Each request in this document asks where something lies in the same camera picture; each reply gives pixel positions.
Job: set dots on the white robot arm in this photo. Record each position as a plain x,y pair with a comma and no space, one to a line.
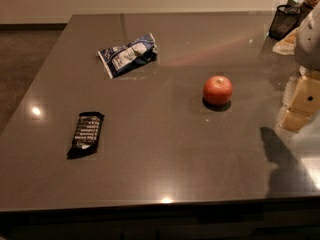
307,47

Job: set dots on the black rxbar chocolate wrapper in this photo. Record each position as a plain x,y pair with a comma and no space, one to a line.
87,133

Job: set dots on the red apple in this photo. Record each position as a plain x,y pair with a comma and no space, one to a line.
217,90

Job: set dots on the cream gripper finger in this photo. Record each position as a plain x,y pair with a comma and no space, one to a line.
301,100

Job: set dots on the cream snack packet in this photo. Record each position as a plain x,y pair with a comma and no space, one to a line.
286,45

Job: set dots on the blue white chip bag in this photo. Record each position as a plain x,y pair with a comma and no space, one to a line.
119,60

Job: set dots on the black mesh pen cup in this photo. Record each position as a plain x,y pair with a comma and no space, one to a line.
284,21

